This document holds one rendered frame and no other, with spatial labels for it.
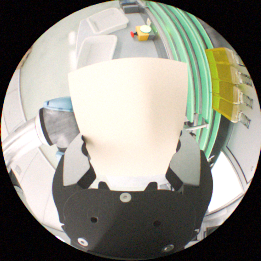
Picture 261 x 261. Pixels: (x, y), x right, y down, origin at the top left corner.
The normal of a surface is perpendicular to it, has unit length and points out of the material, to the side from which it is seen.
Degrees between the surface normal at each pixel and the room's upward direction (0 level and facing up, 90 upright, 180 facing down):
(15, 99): 90
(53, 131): 49
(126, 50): 0
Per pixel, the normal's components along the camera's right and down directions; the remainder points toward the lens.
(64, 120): 0.70, 0.33
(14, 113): 0.97, -0.18
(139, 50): -0.03, 0.50
